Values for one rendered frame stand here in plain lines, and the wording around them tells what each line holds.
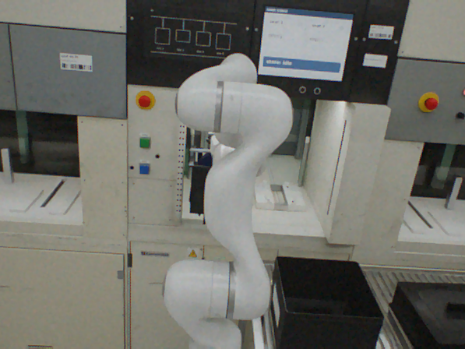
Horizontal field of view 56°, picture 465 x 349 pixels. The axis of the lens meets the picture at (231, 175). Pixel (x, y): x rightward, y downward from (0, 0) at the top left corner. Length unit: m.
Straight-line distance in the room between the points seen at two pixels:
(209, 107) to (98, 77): 0.77
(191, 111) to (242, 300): 0.39
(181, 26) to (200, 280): 0.85
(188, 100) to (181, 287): 0.37
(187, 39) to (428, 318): 1.14
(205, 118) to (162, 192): 0.85
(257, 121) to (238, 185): 0.13
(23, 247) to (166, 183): 0.62
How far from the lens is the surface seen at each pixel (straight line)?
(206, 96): 0.82
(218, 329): 1.03
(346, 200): 1.65
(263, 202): 1.88
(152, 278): 1.84
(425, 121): 1.68
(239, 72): 0.93
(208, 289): 0.93
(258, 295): 0.93
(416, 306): 1.55
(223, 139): 1.14
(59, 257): 1.87
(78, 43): 1.54
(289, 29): 1.49
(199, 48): 1.48
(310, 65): 1.52
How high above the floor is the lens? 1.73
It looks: 23 degrees down
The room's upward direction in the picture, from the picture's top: 5 degrees clockwise
